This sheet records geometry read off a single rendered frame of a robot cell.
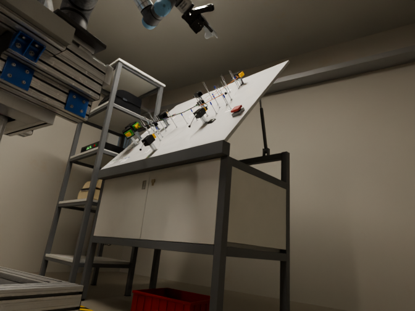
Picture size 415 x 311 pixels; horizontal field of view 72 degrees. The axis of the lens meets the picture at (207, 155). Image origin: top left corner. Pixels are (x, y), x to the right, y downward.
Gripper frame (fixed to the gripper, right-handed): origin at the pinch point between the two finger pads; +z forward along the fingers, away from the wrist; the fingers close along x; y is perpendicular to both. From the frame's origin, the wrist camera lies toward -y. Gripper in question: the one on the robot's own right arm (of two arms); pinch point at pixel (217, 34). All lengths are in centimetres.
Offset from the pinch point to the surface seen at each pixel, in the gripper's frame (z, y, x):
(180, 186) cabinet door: 31, 59, 51
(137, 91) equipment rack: 7, 105, -112
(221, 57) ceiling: 68, 36, -212
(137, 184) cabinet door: 24, 91, 28
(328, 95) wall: 159, -33, -127
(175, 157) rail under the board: 22, 53, 40
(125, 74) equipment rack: -13, 93, -95
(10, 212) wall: -11, 270, -48
